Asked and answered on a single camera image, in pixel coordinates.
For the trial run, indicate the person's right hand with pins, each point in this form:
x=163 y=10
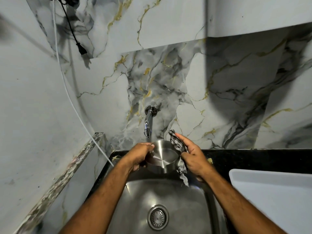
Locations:
x=195 y=158

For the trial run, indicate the person's left hand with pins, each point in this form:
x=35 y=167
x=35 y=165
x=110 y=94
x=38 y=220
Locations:
x=136 y=154

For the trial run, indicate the person's left thumb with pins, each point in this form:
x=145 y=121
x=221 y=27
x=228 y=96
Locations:
x=147 y=144

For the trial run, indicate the person's right thumb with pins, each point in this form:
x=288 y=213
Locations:
x=184 y=155

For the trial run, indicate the grey patterned cleaning cloth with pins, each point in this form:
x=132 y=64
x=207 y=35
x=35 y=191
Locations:
x=180 y=153

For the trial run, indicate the stainless steel bowl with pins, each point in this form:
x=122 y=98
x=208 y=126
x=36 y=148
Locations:
x=162 y=155

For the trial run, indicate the person's right forearm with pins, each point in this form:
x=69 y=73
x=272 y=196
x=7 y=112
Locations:
x=241 y=207

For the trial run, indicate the person's left forearm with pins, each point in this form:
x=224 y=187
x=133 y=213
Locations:
x=97 y=202

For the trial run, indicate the stainless steel sink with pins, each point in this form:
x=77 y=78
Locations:
x=160 y=204

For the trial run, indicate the metal sink drain strainer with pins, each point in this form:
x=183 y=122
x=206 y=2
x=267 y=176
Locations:
x=158 y=217

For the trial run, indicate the white plastic tray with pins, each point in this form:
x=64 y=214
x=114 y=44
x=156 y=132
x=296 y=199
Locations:
x=273 y=199

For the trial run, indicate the chrome wall faucet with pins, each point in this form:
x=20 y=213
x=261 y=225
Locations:
x=147 y=119

